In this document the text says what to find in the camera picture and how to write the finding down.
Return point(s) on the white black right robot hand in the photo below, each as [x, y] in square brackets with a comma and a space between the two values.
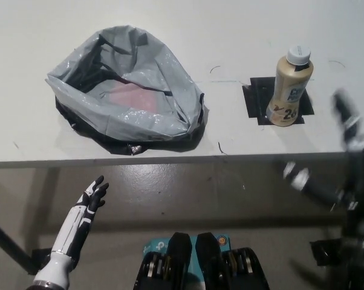
[352, 142]

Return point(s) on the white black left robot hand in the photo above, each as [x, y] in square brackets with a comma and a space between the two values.
[74, 229]

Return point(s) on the beige protein shake bottle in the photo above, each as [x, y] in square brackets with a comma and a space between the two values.
[286, 90]

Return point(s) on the grey black plastic bag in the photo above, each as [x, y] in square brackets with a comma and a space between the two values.
[157, 121]

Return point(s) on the black table leg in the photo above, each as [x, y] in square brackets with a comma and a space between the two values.
[9, 241]

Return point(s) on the teal network device box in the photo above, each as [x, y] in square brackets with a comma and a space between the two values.
[154, 245]

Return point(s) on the black tape square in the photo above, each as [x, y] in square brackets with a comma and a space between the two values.
[257, 99]

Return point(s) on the pink flat item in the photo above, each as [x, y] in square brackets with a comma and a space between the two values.
[133, 96]

